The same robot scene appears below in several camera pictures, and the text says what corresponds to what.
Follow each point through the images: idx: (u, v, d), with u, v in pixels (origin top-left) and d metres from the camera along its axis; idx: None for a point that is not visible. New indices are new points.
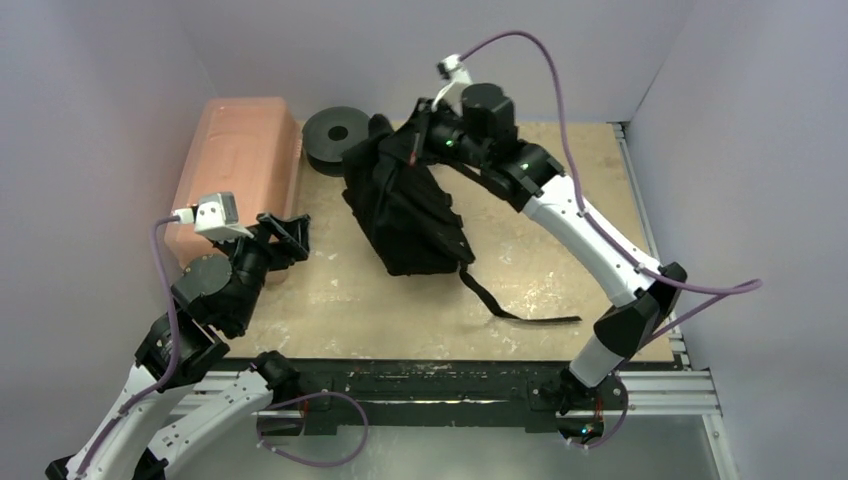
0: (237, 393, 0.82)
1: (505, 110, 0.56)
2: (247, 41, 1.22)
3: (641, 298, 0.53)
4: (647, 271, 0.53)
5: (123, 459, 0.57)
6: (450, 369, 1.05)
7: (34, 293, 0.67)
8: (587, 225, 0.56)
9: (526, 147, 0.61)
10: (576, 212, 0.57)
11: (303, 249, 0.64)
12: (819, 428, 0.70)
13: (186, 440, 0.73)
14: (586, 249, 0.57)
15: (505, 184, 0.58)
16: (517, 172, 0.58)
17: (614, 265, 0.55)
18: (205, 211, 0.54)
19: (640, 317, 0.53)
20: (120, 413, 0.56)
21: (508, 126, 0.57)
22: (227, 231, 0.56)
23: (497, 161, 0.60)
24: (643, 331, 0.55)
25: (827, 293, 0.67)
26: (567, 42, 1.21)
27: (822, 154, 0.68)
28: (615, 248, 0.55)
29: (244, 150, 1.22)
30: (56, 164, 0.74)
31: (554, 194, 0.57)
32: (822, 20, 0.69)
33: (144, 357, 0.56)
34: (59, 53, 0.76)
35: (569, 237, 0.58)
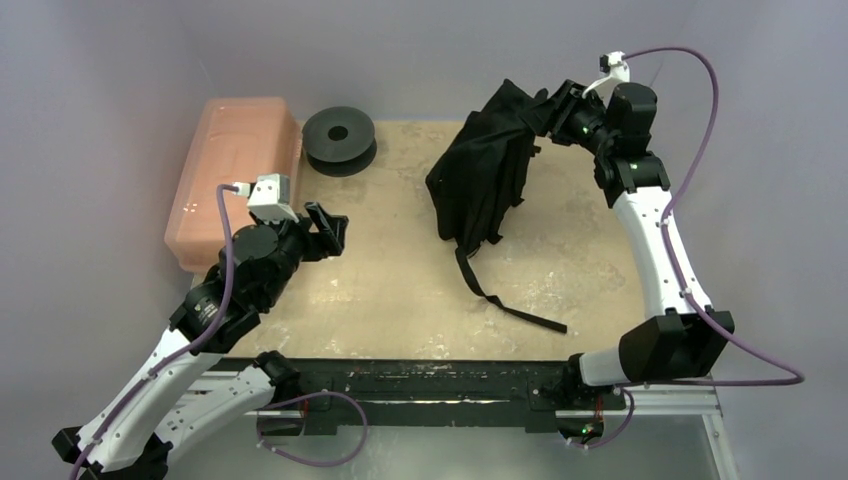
0: (242, 387, 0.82)
1: (644, 113, 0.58)
2: (248, 40, 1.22)
3: (669, 316, 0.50)
4: (691, 297, 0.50)
5: (140, 430, 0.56)
6: (450, 369, 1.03)
7: (33, 291, 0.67)
8: (660, 237, 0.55)
9: (652, 159, 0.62)
10: (655, 221, 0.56)
11: (339, 245, 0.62)
12: (819, 427, 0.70)
13: (191, 425, 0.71)
14: (646, 258, 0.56)
15: (608, 173, 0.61)
16: (625, 168, 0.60)
17: (660, 279, 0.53)
18: (261, 187, 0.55)
19: (656, 333, 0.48)
20: (149, 376, 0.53)
21: (638, 128, 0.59)
22: (276, 211, 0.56)
23: (615, 154, 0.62)
24: (659, 353, 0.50)
25: (827, 293, 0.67)
26: (568, 43, 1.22)
27: (823, 154, 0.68)
28: (672, 264, 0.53)
29: (244, 150, 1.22)
30: (57, 163, 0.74)
31: (645, 199, 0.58)
32: (827, 19, 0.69)
33: (180, 321, 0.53)
34: (59, 51, 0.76)
35: (638, 240, 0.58)
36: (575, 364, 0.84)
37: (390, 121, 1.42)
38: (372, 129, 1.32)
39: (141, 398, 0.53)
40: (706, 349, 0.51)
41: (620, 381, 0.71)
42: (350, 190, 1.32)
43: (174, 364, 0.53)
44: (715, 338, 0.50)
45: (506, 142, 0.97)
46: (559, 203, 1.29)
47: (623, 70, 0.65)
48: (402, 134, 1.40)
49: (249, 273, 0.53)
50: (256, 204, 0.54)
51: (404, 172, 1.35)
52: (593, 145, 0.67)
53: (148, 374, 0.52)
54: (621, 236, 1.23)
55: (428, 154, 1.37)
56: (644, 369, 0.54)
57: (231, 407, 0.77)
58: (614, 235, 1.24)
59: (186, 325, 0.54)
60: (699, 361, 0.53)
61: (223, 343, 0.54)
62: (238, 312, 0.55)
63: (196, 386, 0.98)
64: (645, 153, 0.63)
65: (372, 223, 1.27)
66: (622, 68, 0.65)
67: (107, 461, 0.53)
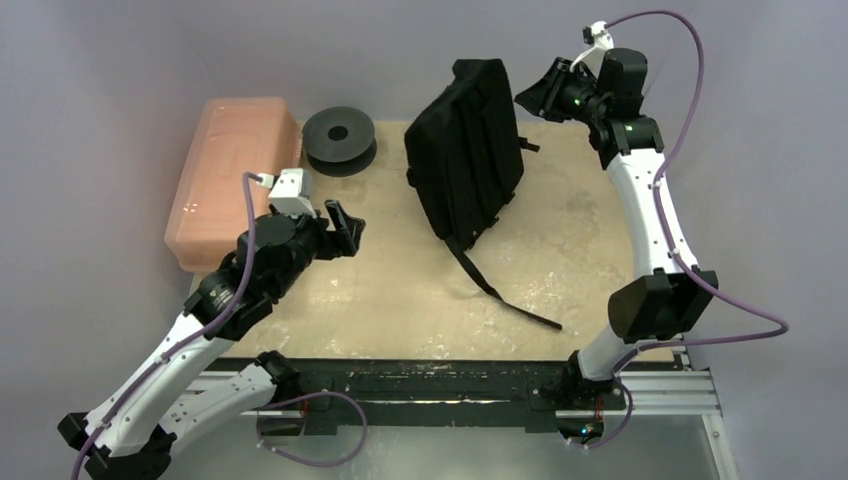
0: (243, 383, 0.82)
1: (635, 72, 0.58)
2: (248, 40, 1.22)
3: (656, 275, 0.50)
4: (678, 258, 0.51)
5: (149, 416, 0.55)
6: (450, 369, 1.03)
7: (32, 291, 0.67)
8: (651, 198, 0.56)
9: (646, 120, 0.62)
10: (647, 183, 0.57)
11: (353, 246, 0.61)
12: (818, 429, 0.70)
13: (195, 418, 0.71)
14: (637, 221, 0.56)
15: (603, 133, 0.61)
16: (619, 129, 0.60)
17: (649, 241, 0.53)
18: (284, 180, 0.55)
19: (644, 291, 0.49)
20: (162, 360, 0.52)
21: (631, 88, 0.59)
22: (296, 206, 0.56)
23: (609, 117, 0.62)
24: (645, 309, 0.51)
25: (827, 295, 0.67)
26: (567, 43, 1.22)
27: (822, 155, 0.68)
28: (662, 225, 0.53)
29: (244, 150, 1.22)
30: (58, 164, 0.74)
31: (638, 161, 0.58)
32: (827, 19, 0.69)
33: (194, 305, 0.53)
34: (59, 53, 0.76)
35: (631, 204, 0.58)
36: (575, 364, 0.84)
37: (390, 122, 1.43)
38: (372, 129, 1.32)
39: (153, 381, 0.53)
40: (689, 307, 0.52)
41: (619, 358, 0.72)
42: (350, 190, 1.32)
43: (188, 348, 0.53)
44: (701, 295, 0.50)
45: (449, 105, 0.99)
46: (559, 203, 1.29)
47: (606, 39, 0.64)
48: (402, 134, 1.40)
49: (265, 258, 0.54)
50: (277, 197, 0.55)
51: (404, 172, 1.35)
52: (586, 116, 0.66)
53: (163, 357, 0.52)
54: (621, 236, 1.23)
55: None
56: (631, 327, 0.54)
57: (233, 403, 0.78)
58: (613, 234, 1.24)
59: (200, 310, 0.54)
60: (683, 319, 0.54)
61: (236, 329, 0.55)
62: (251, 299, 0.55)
63: (195, 386, 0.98)
64: (639, 116, 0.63)
65: (372, 223, 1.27)
66: (605, 36, 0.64)
67: (115, 446, 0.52)
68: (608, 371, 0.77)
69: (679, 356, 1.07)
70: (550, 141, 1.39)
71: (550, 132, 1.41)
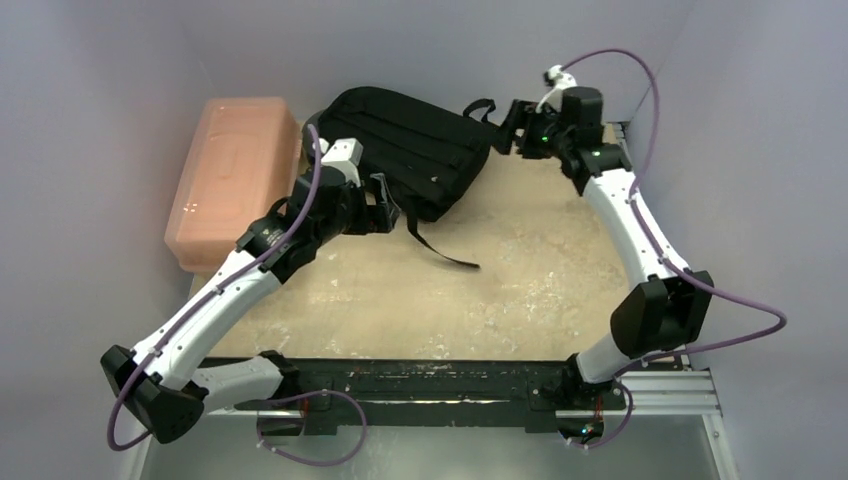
0: (256, 367, 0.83)
1: (592, 104, 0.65)
2: (249, 40, 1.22)
3: (652, 283, 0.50)
4: (668, 262, 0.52)
5: (198, 351, 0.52)
6: (450, 369, 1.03)
7: (31, 292, 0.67)
8: (631, 212, 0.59)
9: (613, 146, 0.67)
10: (624, 199, 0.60)
11: (387, 225, 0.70)
12: (819, 431, 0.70)
13: (219, 382, 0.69)
14: (621, 235, 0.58)
15: (573, 162, 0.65)
16: (587, 156, 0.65)
17: (638, 250, 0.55)
18: (339, 146, 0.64)
19: (644, 299, 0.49)
20: (219, 287, 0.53)
21: (592, 119, 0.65)
22: (344, 170, 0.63)
23: (577, 147, 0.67)
24: (649, 322, 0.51)
25: (827, 296, 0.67)
26: (567, 43, 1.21)
27: (822, 155, 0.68)
28: (646, 235, 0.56)
29: (244, 150, 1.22)
30: (57, 164, 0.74)
31: (611, 180, 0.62)
32: (825, 20, 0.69)
33: (249, 242, 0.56)
34: (59, 54, 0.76)
35: (613, 222, 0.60)
36: (574, 365, 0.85)
37: None
38: None
39: (206, 311, 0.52)
40: (691, 312, 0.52)
41: (618, 367, 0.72)
42: None
43: (242, 280, 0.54)
44: (700, 296, 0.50)
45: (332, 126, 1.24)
46: (558, 203, 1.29)
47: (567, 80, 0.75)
48: None
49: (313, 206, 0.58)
50: (330, 158, 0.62)
51: None
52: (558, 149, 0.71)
53: (219, 285, 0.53)
54: None
55: None
56: (642, 343, 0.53)
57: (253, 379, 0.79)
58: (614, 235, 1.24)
59: (253, 249, 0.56)
60: (688, 326, 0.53)
61: (285, 269, 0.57)
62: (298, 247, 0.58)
63: None
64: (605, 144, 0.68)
65: None
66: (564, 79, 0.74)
67: (166, 374, 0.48)
68: (609, 374, 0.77)
69: (680, 357, 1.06)
70: None
71: None
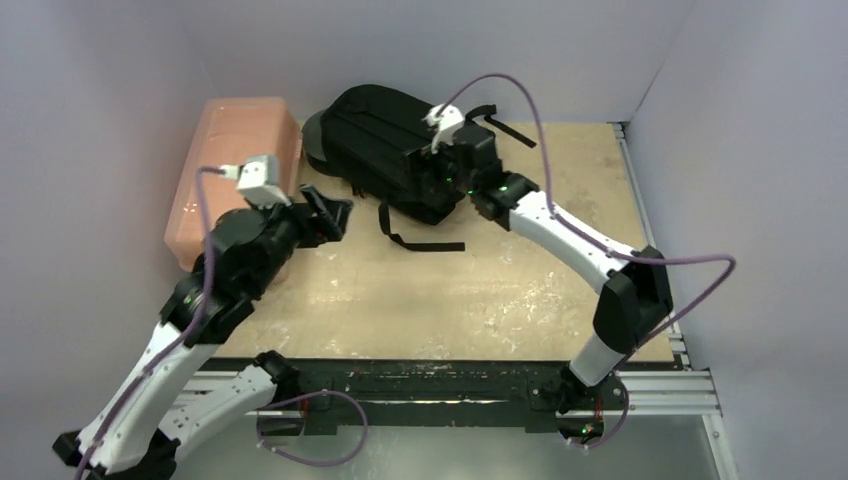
0: (243, 384, 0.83)
1: (487, 144, 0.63)
2: (249, 40, 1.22)
3: (615, 278, 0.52)
4: (617, 253, 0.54)
5: (143, 426, 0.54)
6: (450, 369, 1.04)
7: (31, 291, 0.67)
8: (561, 225, 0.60)
9: (514, 175, 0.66)
10: (548, 215, 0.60)
11: (336, 230, 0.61)
12: (819, 432, 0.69)
13: (197, 422, 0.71)
14: (563, 248, 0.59)
15: (490, 206, 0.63)
16: (499, 195, 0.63)
17: (585, 253, 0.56)
18: (249, 170, 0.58)
19: (616, 296, 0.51)
20: (143, 373, 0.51)
21: (490, 159, 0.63)
22: (265, 193, 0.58)
23: (483, 187, 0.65)
24: (629, 310, 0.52)
25: (827, 295, 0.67)
26: (567, 43, 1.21)
27: (821, 155, 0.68)
28: (584, 237, 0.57)
29: (244, 150, 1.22)
30: (57, 164, 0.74)
31: (528, 205, 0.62)
32: (824, 20, 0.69)
33: (171, 314, 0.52)
34: (59, 53, 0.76)
35: (549, 240, 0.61)
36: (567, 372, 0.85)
37: None
38: None
39: (138, 395, 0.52)
40: (657, 287, 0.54)
41: (614, 364, 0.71)
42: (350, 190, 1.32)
43: (168, 360, 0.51)
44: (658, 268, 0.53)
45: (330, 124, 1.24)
46: (559, 203, 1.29)
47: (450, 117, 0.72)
48: None
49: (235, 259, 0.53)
50: (243, 187, 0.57)
51: None
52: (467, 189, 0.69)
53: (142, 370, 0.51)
54: (621, 236, 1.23)
55: None
56: (633, 331, 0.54)
57: (238, 403, 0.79)
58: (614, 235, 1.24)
59: (177, 319, 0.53)
60: (661, 298, 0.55)
61: (217, 334, 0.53)
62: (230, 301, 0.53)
63: (195, 386, 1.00)
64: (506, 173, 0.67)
65: (372, 224, 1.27)
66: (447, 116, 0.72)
67: (110, 463, 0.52)
68: (607, 372, 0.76)
69: (680, 357, 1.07)
70: (550, 141, 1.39)
71: (550, 132, 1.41)
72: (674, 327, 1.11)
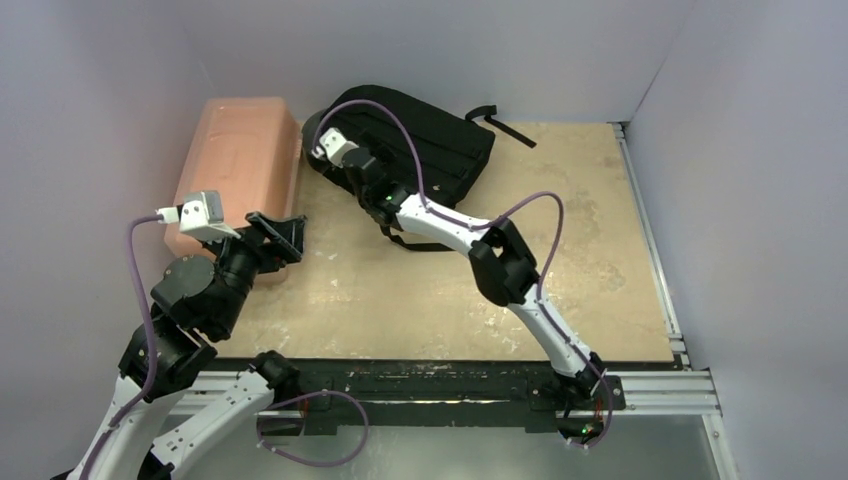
0: (238, 394, 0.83)
1: (372, 166, 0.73)
2: (248, 40, 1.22)
3: (477, 246, 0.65)
4: (475, 227, 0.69)
5: (121, 471, 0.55)
6: (450, 369, 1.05)
7: (30, 291, 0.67)
8: (434, 216, 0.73)
9: (397, 183, 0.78)
10: (422, 209, 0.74)
11: (295, 251, 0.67)
12: (819, 432, 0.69)
13: (191, 443, 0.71)
14: (439, 231, 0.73)
15: (382, 215, 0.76)
16: (386, 205, 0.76)
17: (455, 233, 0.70)
18: (188, 210, 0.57)
19: (478, 259, 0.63)
20: (111, 426, 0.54)
21: (375, 178, 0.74)
22: (211, 231, 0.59)
23: (372, 199, 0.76)
24: (492, 266, 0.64)
25: (827, 295, 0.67)
26: (568, 42, 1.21)
27: (822, 155, 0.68)
28: (451, 220, 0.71)
29: (243, 150, 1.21)
30: (56, 164, 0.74)
31: (408, 204, 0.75)
32: (823, 18, 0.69)
33: (128, 367, 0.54)
34: (58, 53, 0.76)
35: (431, 230, 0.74)
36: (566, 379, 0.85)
37: None
38: None
39: (111, 446, 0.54)
40: (514, 247, 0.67)
41: (556, 328, 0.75)
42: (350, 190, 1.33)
43: (133, 412, 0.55)
44: (508, 229, 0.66)
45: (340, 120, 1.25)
46: (559, 203, 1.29)
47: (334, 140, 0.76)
48: None
49: (189, 308, 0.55)
50: (186, 229, 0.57)
51: None
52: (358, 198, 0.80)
53: (110, 424, 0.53)
54: (621, 236, 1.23)
55: None
56: (502, 281, 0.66)
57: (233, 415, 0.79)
58: (614, 234, 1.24)
59: (136, 370, 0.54)
60: (522, 254, 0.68)
61: (176, 382, 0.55)
62: (188, 349, 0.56)
63: (195, 386, 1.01)
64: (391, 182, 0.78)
65: (373, 224, 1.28)
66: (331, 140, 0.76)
67: None
68: (583, 354, 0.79)
69: (679, 356, 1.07)
70: (550, 141, 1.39)
71: (549, 131, 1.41)
72: (674, 327, 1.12)
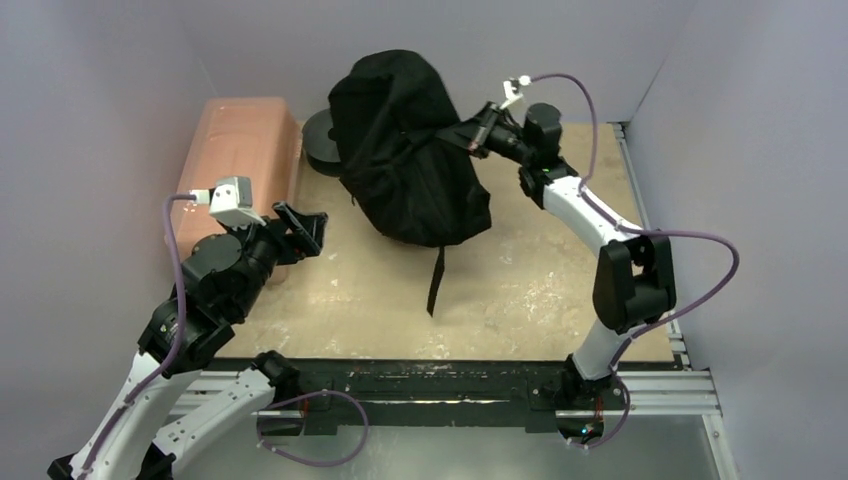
0: (240, 390, 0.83)
1: (554, 132, 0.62)
2: (248, 41, 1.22)
3: (616, 247, 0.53)
4: (625, 227, 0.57)
5: (130, 453, 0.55)
6: (450, 369, 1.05)
7: (32, 291, 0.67)
8: (586, 204, 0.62)
9: (564, 165, 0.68)
10: (575, 194, 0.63)
11: (315, 245, 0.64)
12: (819, 432, 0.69)
13: (192, 435, 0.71)
14: (581, 221, 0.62)
15: (528, 182, 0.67)
16: (542, 179, 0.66)
17: (596, 225, 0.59)
18: (220, 193, 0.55)
19: (610, 262, 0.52)
20: (126, 403, 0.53)
21: (551, 145, 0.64)
22: (238, 216, 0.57)
23: (531, 166, 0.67)
24: (623, 276, 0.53)
25: (826, 294, 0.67)
26: (567, 42, 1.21)
27: (822, 154, 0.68)
28: (600, 213, 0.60)
29: (244, 149, 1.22)
30: (57, 163, 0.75)
31: (562, 184, 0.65)
32: (822, 18, 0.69)
33: (148, 343, 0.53)
34: (59, 52, 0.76)
35: (571, 215, 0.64)
36: (572, 366, 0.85)
37: None
38: None
39: (124, 423, 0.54)
40: (661, 271, 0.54)
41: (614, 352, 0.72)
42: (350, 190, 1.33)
43: (149, 389, 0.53)
44: (659, 247, 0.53)
45: (425, 69, 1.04)
46: None
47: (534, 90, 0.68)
48: None
49: (214, 285, 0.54)
50: (217, 211, 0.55)
51: None
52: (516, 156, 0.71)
53: (125, 401, 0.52)
54: None
55: None
56: (621, 296, 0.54)
57: (232, 413, 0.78)
58: None
59: (155, 347, 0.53)
60: (663, 285, 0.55)
61: (194, 361, 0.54)
62: (208, 328, 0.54)
63: (195, 386, 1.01)
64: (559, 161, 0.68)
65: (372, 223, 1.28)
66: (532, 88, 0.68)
67: None
68: (608, 367, 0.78)
69: (680, 357, 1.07)
70: None
71: None
72: (674, 327, 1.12)
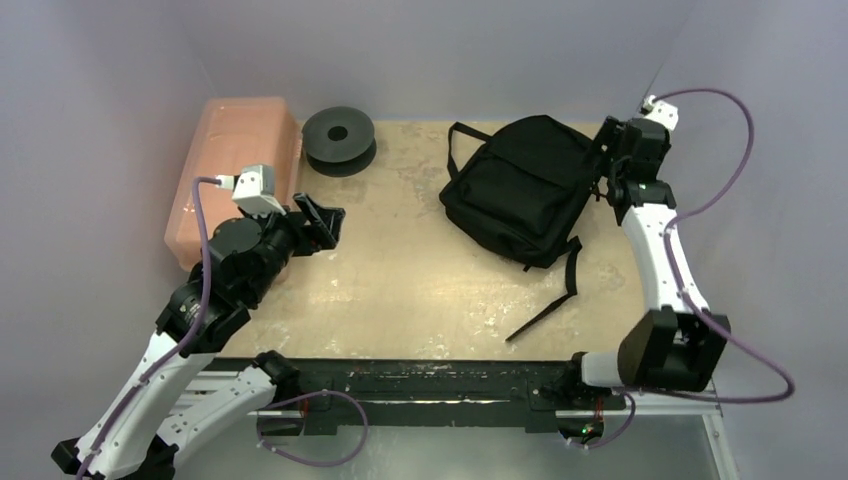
0: (243, 386, 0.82)
1: (649, 140, 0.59)
2: (249, 40, 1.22)
3: (665, 313, 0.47)
4: (687, 296, 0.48)
5: (140, 433, 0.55)
6: (450, 369, 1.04)
7: (30, 291, 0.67)
8: (663, 248, 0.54)
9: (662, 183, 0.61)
10: (658, 231, 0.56)
11: (331, 238, 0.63)
12: (819, 433, 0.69)
13: (195, 427, 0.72)
14: (647, 262, 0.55)
15: (617, 192, 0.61)
16: (633, 189, 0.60)
17: (657, 279, 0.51)
18: (245, 179, 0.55)
19: (651, 327, 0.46)
20: (141, 382, 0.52)
21: (646, 156, 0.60)
22: (260, 203, 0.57)
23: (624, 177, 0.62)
24: (655, 344, 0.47)
25: (826, 294, 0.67)
26: (568, 43, 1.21)
27: (822, 155, 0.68)
28: (669, 266, 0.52)
29: (245, 149, 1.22)
30: (56, 162, 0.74)
31: (649, 211, 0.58)
32: (821, 21, 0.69)
33: (166, 323, 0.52)
34: (58, 51, 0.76)
35: (642, 249, 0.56)
36: (578, 361, 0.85)
37: (391, 121, 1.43)
38: (371, 127, 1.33)
39: (135, 405, 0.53)
40: (705, 358, 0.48)
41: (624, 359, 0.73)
42: (350, 191, 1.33)
43: (165, 368, 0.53)
44: (713, 337, 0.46)
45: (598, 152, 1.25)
46: None
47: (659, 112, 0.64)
48: (402, 134, 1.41)
49: (234, 268, 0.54)
50: (241, 198, 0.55)
51: (404, 173, 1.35)
52: None
53: (141, 379, 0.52)
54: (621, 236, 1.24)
55: (428, 154, 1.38)
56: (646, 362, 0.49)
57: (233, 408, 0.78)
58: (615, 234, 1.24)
59: (173, 327, 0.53)
60: (697, 371, 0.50)
61: (212, 341, 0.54)
62: (225, 309, 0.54)
63: (194, 386, 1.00)
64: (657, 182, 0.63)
65: (372, 223, 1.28)
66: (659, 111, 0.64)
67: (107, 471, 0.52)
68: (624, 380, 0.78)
69: None
70: None
71: None
72: None
